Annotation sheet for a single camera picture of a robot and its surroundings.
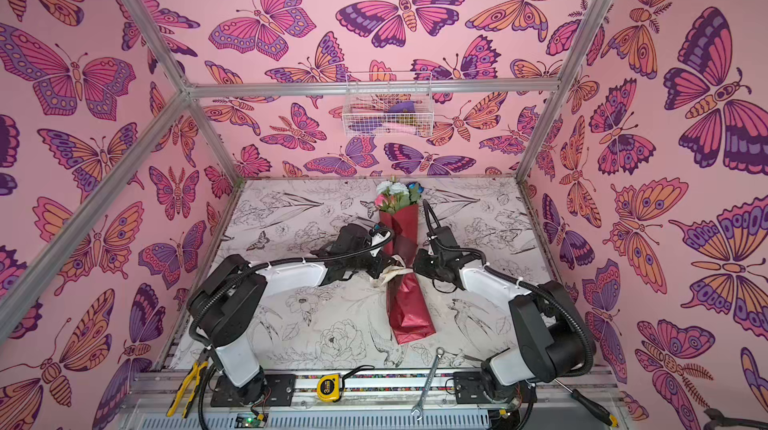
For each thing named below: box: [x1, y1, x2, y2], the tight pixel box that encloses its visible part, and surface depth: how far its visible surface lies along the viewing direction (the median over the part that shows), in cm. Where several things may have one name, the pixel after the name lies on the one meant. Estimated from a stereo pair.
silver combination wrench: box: [411, 346, 446, 420], surface depth 76 cm
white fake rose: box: [376, 180, 409, 195], surface depth 111 cm
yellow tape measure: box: [316, 373, 341, 403], surface depth 74 cm
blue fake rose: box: [406, 181, 425, 203], surface depth 112 cm
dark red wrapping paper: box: [378, 203, 436, 345], surface depth 87 cm
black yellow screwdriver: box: [554, 378, 619, 427], surface depth 70 cm
